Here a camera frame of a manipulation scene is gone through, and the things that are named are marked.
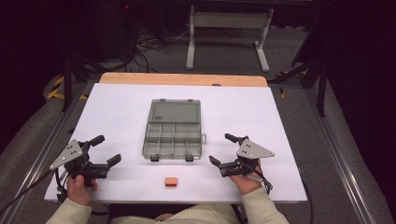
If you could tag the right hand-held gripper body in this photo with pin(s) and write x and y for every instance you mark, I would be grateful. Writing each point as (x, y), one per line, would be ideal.
(252, 151)

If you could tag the person's torso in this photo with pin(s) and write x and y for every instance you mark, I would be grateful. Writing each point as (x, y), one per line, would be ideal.
(186, 216)

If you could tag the white metal stand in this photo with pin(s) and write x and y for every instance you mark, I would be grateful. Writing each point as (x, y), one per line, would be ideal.
(229, 20)

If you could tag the person's left hand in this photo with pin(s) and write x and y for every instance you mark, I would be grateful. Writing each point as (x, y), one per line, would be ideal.
(77, 191)

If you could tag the clear plastic compartment box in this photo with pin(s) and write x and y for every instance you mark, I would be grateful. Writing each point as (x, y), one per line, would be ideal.
(173, 130)

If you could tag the person's right hand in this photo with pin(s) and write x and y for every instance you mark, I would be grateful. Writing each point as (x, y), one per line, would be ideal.
(247, 182)

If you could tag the aluminium floor rail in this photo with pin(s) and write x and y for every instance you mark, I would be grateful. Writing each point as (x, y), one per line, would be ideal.
(40, 155)
(339, 155)

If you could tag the white table cover board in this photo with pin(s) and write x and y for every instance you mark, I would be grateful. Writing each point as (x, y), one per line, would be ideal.
(124, 118)

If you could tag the small orange eraser block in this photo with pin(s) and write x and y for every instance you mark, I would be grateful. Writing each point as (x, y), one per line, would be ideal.
(171, 181)

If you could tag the black tripod stand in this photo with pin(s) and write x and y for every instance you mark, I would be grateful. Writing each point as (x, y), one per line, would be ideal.
(67, 81)
(320, 84)

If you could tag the yellow black floor tape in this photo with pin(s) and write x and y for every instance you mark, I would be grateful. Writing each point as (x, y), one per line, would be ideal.
(56, 91)

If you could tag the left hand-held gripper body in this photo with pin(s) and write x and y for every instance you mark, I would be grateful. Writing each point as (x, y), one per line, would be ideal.
(72, 153)

